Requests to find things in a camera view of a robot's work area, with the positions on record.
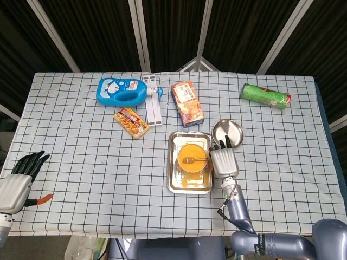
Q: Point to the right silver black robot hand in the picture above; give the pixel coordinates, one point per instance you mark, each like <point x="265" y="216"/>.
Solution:
<point x="225" y="162"/>

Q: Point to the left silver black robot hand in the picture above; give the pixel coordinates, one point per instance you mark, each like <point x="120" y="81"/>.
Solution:
<point x="13" y="192"/>

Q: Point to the metal spoon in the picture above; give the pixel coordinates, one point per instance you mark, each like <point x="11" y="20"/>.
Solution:
<point x="187" y="160"/>

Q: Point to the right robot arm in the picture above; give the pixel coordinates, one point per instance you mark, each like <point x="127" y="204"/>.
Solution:
<point x="238" y="208"/>

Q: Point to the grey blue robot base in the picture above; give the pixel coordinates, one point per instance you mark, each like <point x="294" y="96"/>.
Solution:
<point x="168" y="250"/>

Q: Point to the white bowl of orange powder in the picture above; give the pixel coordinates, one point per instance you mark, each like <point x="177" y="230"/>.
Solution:
<point x="195" y="151"/>

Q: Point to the round steel plate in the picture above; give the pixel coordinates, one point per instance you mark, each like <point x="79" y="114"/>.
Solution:
<point x="233" y="130"/>

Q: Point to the rectangular steel tray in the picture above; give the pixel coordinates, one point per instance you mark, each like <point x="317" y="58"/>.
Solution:
<point x="173" y="178"/>

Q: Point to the checkered white tablecloth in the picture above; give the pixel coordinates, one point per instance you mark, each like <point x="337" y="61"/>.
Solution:
<point x="81" y="176"/>

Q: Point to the orange blue snack box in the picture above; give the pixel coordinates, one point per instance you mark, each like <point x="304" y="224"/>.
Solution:
<point x="188" y="103"/>

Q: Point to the green chips can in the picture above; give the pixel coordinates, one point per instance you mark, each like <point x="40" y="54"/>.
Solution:
<point x="263" y="96"/>

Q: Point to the white plastic sealing clip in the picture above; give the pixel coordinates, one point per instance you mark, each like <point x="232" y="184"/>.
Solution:
<point x="150" y="113"/>
<point x="158" y="113"/>

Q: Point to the clear plastic bag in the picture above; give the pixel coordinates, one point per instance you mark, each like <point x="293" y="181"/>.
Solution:
<point x="81" y="249"/>

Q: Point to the yellow curry box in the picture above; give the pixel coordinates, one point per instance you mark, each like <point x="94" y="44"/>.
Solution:
<point x="131" y="123"/>

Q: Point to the blue detergent bottle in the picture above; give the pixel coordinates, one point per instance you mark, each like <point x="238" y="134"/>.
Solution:
<point x="119" y="92"/>

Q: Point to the dark folding screen white frame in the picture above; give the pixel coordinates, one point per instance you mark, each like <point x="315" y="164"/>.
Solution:
<point x="103" y="35"/>

